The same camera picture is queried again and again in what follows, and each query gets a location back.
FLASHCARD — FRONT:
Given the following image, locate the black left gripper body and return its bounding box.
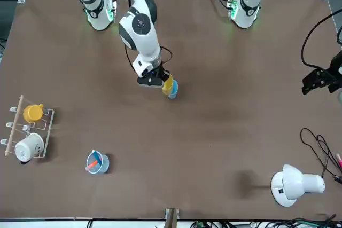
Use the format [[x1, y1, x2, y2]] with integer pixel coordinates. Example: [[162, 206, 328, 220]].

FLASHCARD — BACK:
[[327, 50, 342, 94]]

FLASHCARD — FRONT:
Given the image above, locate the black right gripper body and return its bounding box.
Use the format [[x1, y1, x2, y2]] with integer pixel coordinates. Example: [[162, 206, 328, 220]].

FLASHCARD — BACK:
[[151, 62, 170, 81]]

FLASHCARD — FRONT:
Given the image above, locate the yellow plastic cup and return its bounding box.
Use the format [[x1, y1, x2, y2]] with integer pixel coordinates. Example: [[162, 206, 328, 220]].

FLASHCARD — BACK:
[[161, 74, 174, 96]]

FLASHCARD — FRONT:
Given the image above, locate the blue plastic cup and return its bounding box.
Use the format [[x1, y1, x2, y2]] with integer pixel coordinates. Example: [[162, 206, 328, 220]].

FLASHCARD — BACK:
[[167, 79, 179, 100]]

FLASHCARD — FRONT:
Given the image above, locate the blue marker pen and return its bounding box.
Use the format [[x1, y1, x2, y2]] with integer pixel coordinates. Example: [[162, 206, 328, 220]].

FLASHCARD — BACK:
[[91, 150, 104, 164]]

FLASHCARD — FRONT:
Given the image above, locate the clear plastic measuring beaker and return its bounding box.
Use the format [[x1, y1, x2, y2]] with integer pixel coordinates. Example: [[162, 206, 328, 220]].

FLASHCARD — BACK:
[[85, 150, 110, 176]]

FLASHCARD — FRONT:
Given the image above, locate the orange marker pen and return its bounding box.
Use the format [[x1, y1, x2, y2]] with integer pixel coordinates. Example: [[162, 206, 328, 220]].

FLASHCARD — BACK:
[[85, 159, 100, 170]]

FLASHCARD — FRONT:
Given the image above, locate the white desk lamp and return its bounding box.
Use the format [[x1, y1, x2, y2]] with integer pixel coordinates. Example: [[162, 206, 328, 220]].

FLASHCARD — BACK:
[[270, 163, 326, 208]]

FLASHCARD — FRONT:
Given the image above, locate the yellow-orange mug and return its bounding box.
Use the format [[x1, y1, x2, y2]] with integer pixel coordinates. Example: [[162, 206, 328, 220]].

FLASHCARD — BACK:
[[22, 103, 44, 123]]

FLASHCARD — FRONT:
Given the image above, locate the white ceramic mug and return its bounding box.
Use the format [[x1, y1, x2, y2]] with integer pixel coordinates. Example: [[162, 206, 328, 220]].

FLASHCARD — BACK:
[[14, 132, 45, 165]]

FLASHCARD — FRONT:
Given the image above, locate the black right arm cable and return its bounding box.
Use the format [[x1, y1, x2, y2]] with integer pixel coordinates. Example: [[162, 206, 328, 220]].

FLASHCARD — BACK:
[[125, 0, 174, 75]]

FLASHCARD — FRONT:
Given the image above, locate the black left wrist camera cable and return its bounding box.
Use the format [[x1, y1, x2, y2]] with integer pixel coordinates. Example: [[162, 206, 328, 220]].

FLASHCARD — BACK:
[[301, 8, 342, 69]]

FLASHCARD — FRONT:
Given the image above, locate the black lamp cable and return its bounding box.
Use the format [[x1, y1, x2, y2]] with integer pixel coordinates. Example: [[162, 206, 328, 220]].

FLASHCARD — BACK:
[[300, 127, 342, 182]]

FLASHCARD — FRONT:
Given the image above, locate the aluminium frame post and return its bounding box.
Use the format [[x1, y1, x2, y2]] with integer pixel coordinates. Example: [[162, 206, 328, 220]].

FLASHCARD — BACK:
[[164, 207, 181, 228]]

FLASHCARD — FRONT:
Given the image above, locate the white wire cup rack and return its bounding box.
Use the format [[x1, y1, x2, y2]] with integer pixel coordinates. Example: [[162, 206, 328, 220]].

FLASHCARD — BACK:
[[0, 95, 55, 158]]

